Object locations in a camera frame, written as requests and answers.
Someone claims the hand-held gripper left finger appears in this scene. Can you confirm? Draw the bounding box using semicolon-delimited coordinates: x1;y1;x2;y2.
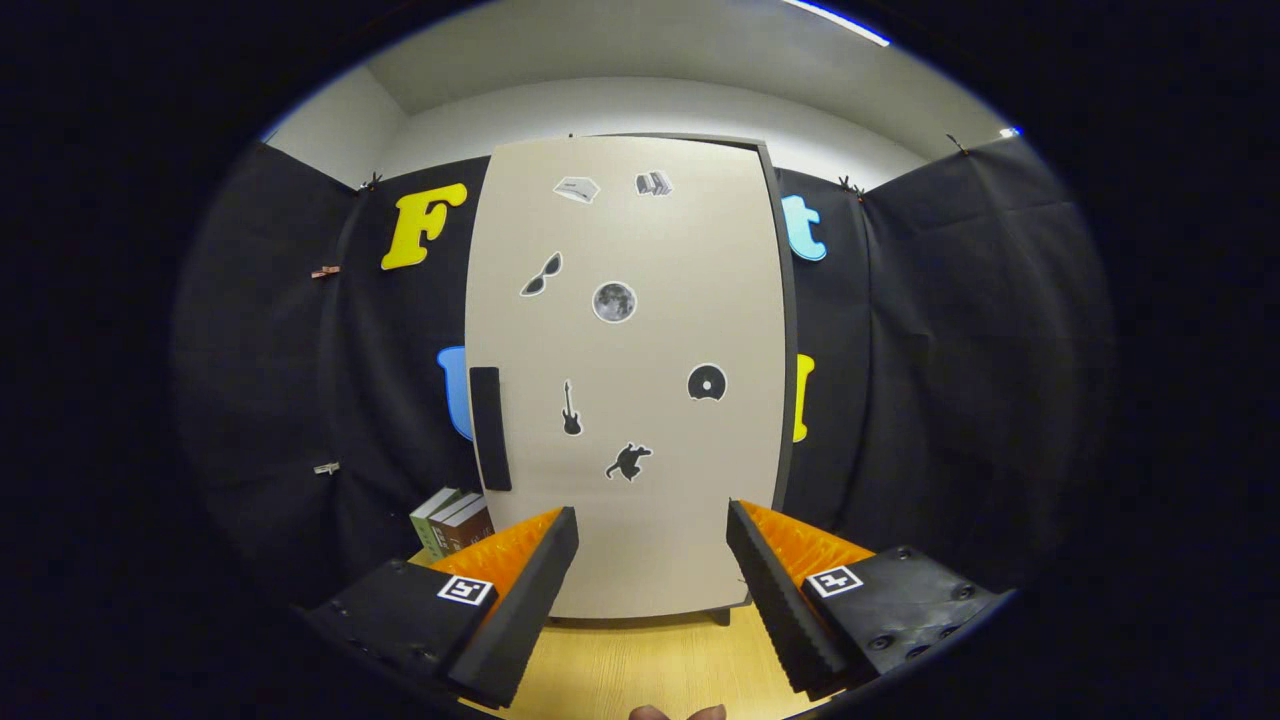
300;506;581;710

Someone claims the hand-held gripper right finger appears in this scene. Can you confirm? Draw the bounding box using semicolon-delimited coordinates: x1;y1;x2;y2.
726;499;1008;700

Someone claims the black door handle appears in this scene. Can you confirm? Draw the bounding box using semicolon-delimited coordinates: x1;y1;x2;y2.
468;365;514;493

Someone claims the grey cabinet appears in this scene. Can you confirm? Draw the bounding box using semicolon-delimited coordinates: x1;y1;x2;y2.
488;131;802;629

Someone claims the black backdrop cloth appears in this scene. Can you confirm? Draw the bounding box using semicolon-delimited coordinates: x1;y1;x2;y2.
170;132;1117;631

